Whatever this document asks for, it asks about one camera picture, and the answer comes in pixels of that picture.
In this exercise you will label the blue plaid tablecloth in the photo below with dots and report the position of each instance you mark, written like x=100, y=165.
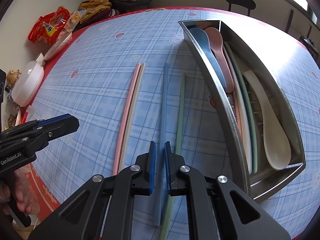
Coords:
x=90, y=80

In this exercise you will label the white lidded bowl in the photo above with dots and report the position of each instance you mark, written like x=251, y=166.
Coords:
x=27, y=84

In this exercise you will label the light green chopstick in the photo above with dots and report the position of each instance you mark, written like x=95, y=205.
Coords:
x=248, y=108

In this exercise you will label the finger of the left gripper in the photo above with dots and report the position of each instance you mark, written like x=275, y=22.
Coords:
x=61, y=128
x=45, y=121

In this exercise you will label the red snack bag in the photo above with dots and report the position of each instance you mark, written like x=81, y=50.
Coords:
x=48, y=27

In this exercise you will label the pink plastic spoon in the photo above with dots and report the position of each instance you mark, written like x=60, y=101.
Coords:
x=216, y=45

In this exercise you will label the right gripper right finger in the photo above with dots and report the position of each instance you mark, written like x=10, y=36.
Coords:
x=173, y=162

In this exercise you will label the beige grey chopstick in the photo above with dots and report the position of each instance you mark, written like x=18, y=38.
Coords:
x=130, y=117

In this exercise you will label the stainless steel utensil tray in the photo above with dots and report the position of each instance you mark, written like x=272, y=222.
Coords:
x=267, y=181

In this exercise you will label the small brown teapot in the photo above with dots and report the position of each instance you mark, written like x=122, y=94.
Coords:
x=12, y=77

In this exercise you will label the sage green chopstick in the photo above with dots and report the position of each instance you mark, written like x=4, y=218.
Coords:
x=170, y=200

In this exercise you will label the blue plastic spoon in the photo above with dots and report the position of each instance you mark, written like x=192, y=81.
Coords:
x=203, y=40

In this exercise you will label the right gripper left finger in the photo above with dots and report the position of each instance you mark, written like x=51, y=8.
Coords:
x=144, y=183

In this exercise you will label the cream plastic spoon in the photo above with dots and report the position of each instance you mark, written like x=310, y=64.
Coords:
x=276, y=143

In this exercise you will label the person's left hand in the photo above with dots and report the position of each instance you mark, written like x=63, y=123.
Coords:
x=19, y=185

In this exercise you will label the blue chopstick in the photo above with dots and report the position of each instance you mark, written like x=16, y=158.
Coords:
x=160, y=157

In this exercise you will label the yellow snack bags pile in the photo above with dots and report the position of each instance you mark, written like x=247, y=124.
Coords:
x=96, y=10

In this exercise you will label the black round stool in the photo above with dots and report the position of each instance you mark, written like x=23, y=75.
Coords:
x=248, y=4

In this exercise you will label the clear snack packet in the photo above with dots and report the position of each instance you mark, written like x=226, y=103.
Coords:
x=65, y=35

